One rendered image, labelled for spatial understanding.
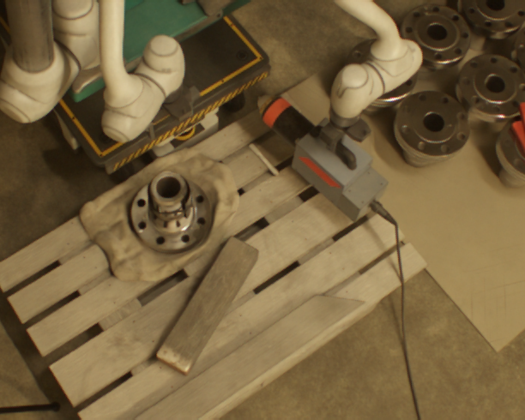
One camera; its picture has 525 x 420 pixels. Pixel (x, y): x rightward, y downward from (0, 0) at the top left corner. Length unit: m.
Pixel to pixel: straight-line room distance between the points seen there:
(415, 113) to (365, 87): 0.69
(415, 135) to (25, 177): 1.39
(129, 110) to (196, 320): 0.78
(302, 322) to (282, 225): 0.34
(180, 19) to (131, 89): 0.58
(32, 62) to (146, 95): 0.29
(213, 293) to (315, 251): 0.40
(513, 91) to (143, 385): 1.62
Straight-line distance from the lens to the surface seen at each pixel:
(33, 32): 1.90
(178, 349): 2.42
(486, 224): 2.95
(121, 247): 2.60
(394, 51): 2.19
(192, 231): 2.58
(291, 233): 2.64
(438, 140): 2.76
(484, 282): 2.87
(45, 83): 2.08
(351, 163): 2.44
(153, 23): 2.46
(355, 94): 2.13
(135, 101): 1.94
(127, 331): 2.54
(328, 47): 3.19
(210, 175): 2.68
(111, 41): 1.88
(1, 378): 2.73
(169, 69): 2.01
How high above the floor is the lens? 2.59
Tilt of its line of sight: 67 degrees down
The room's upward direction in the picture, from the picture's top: 7 degrees clockwise
